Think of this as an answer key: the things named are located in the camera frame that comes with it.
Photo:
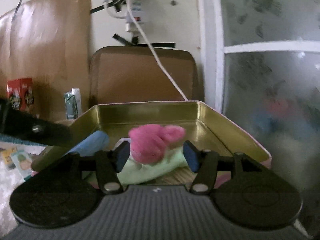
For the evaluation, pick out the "green white carton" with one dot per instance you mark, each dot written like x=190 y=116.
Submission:
x=72 y=101

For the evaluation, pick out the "teal tissue pack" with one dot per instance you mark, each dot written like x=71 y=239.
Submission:
x=22 y=162

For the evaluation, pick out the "pink fluffy ball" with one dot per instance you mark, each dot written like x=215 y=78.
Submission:
x=150 y=142

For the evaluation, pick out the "pink tin box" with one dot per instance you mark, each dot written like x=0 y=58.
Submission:
x=204 y=127

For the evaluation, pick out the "green cloth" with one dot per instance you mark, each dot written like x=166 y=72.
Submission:
x=134 y=172

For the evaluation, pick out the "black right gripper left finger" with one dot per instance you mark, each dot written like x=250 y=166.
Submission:
x=106 y=165

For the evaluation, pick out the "white power strip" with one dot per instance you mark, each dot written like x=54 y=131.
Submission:
x=138 y=13

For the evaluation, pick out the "yellow tissue pack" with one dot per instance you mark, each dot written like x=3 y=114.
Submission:
x=6 y=157

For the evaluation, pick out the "teal woven placemat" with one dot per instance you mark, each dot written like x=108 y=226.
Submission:
x=13 y=140

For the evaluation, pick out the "blue roll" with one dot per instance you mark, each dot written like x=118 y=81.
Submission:
x=97 y=141

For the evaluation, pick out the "wood pattern board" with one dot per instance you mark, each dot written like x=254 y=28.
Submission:
x=48 y=41

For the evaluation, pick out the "red cereal box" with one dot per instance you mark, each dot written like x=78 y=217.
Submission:
x=20 y=94

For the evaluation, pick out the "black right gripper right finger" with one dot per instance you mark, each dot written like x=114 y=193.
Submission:
x=207 y=163

